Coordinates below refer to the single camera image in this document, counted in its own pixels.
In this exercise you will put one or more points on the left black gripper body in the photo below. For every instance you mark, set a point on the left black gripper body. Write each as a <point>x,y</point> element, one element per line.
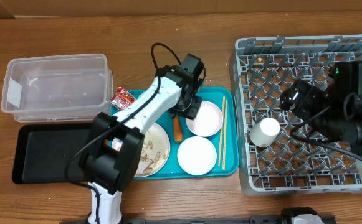
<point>189,109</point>

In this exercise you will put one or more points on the pale green cup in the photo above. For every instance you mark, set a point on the pale green cup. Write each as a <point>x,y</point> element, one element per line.
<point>263,134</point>

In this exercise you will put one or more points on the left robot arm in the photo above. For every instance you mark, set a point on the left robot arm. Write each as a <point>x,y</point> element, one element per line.
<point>112,153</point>

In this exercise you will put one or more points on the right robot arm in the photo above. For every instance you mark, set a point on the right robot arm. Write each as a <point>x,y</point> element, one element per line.
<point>331,118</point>

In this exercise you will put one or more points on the grey dishwasher rack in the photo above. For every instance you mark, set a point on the grey dishwasher rack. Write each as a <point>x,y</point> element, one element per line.
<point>261,68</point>

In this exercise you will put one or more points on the orange carrot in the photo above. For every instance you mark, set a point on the orange carrot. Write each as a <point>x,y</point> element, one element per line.
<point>177,131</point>

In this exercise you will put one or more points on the left wooden chopstick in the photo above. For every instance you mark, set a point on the left wooden chopstick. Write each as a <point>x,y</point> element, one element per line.
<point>221,131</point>

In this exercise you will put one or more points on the wooden chopstick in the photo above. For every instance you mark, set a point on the wooden chopstick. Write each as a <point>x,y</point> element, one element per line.
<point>225,137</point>
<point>221,131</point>

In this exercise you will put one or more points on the right wooden chopstick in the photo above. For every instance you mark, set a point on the right wooden chopstick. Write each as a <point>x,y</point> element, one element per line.
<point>225,137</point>

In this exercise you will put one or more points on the pale green bowl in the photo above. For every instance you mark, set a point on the pale green bowl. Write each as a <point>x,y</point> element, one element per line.
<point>197,155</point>

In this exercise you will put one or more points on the white plate with food scraps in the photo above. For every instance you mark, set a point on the white plate with food scraps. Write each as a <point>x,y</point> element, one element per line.
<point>155,151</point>

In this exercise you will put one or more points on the red snack wrapper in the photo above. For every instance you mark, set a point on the red snack wrapper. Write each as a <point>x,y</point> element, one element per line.
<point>122,98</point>

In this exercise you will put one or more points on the clear plastic storage bin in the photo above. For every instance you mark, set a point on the clear plastic storage bin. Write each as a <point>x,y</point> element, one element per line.
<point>57,88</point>

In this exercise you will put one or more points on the black plastic tray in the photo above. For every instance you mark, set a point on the black plastic tray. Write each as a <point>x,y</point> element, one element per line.
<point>43,150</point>

